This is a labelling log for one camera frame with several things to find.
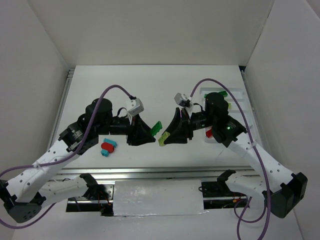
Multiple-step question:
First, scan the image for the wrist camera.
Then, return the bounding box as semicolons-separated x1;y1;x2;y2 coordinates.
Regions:
174;92;192;108
125;98;144;117

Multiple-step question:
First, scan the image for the aluminium table rail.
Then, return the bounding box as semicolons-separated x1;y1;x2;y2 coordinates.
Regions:
57;166;257;180

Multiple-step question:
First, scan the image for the white compartment tray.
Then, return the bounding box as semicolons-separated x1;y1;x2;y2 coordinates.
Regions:
199;87;257;140

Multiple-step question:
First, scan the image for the silver tape sheet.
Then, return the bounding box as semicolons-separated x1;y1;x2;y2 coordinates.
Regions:
113;179;205;217

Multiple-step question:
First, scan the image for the red round lego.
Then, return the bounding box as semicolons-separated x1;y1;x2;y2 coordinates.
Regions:
101;142;115;153

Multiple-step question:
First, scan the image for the blue top lego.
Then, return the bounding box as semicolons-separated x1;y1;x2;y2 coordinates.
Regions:
103;138;118;147

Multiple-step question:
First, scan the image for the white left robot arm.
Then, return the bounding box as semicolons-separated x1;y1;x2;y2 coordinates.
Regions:
0;98;156;224

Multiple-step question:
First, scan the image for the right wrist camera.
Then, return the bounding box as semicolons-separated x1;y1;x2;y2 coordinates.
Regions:
174;92;192;108

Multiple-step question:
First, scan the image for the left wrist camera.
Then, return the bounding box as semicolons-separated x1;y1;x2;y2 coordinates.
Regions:
125;98;144;117

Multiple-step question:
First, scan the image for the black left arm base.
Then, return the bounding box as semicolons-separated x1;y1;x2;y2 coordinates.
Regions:
66;173;115;217

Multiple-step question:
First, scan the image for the blue lego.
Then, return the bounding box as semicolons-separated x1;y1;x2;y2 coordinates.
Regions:
100;149;110;157
103;138;118;147

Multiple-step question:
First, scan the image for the dark green curved lego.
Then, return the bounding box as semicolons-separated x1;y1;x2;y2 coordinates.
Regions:
219;91;228;98

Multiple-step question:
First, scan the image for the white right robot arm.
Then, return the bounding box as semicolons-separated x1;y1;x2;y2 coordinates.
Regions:
158;92;308;219

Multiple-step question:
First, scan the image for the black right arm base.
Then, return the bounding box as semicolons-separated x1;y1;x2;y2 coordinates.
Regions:
198;169;247;210

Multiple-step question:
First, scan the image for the blue bottom lego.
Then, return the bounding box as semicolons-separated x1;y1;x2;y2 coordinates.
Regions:
100;149;110;157

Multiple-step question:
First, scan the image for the red half-round lego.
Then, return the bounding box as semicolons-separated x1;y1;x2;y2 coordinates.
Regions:
205;128;213;139

